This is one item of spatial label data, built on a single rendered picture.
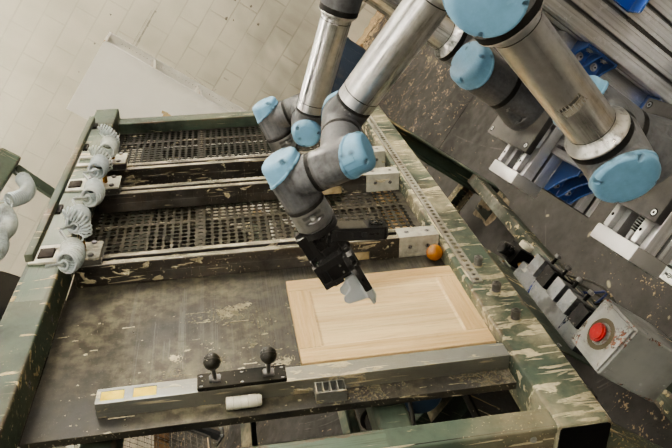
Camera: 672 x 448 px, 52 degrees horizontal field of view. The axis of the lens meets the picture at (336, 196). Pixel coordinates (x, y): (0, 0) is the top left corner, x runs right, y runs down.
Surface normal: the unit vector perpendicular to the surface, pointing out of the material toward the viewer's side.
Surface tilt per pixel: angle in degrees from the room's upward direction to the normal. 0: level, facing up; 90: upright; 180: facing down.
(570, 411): 55
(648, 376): 90
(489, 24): 83
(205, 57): 90
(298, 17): 90
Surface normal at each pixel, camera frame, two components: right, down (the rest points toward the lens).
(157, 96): 0.23, 0.32
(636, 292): -0.81, -0.45
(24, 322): -0.01, -0.90
